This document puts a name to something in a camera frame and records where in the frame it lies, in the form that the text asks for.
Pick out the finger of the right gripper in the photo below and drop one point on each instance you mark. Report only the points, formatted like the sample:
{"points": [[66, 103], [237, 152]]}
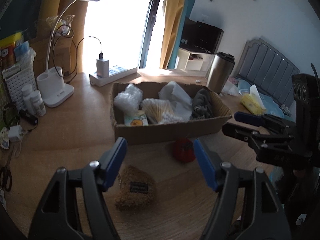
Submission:
{"points": [[266, 120], [250, 136]]}

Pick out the steel travel tumbler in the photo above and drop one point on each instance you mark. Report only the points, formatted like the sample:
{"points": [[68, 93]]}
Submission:
{"points": [[219, 72]]}

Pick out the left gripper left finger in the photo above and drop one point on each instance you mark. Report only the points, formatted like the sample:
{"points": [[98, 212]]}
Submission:
{"points": [[73, 205]]}

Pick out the clear plastic bag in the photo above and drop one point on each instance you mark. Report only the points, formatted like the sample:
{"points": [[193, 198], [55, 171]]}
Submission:
{"points": [[230, 89]]}

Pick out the brown lamp carton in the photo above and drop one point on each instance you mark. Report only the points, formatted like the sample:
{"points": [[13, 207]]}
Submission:
{"points": [[62, 55]]}

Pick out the white pill bottle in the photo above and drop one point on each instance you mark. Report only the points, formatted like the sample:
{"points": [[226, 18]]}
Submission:
{"points": [[26, 92], [38, 103]]}

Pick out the white plastic basket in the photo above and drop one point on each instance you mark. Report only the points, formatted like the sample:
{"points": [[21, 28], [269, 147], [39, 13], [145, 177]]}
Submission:
{"points": [[15, 84]]}

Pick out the dark grey cloth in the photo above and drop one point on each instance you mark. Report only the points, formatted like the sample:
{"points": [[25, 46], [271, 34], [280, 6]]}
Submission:
{"points": [[202, 105]]}

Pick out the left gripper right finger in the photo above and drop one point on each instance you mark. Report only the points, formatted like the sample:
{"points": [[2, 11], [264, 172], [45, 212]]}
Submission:
{"points": [[247, 206]]}

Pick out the white power strip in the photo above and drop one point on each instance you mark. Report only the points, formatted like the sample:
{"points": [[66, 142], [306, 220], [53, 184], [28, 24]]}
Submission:
{"points": [[115, 73]]}

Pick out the brown plush pouch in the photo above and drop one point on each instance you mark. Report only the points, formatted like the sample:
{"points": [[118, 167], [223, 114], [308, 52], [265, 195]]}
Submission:
{"points": [[137, 189]]}

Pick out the bag of cotton balls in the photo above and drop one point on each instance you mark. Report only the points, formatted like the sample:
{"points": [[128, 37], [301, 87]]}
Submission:
{"points": [[63, 25]]}

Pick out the white bubble wrap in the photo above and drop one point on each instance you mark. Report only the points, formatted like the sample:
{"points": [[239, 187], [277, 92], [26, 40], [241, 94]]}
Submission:
{"points": [[128, 101]]}

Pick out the white tv cabinet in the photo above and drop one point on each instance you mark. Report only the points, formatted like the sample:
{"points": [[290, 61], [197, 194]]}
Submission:
{"points": [[191, 60]]}

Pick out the bag of cotton swabs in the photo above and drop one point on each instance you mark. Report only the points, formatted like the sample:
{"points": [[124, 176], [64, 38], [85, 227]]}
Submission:
{"points": [[159, 112]]}

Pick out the yellow tissue pack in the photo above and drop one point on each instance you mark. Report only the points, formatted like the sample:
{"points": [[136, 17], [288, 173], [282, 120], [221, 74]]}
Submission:
{"points": [[253, 102]]}

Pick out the red plush toy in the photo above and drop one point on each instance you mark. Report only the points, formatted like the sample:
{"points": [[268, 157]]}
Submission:
{"points": [[182, 150]]}

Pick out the white usb charger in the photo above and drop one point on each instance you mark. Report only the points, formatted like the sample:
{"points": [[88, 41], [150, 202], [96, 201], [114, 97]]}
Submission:
{"points": [[102, 66]]}

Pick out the cartoon tissue packet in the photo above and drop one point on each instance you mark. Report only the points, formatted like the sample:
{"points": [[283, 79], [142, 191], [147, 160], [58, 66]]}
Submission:
{"points": [[140, 119]]}

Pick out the brown cardboard box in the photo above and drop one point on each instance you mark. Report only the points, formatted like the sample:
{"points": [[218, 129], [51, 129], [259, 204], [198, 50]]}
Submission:
{"points": [[155, 133]]}

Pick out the black television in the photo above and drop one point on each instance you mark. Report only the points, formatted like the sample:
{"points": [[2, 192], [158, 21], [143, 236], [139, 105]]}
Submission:
{"points": [[200, 37]]}

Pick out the grey bed headboard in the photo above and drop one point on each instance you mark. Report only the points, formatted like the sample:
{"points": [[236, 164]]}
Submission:
{"points": [[262, 65]]}

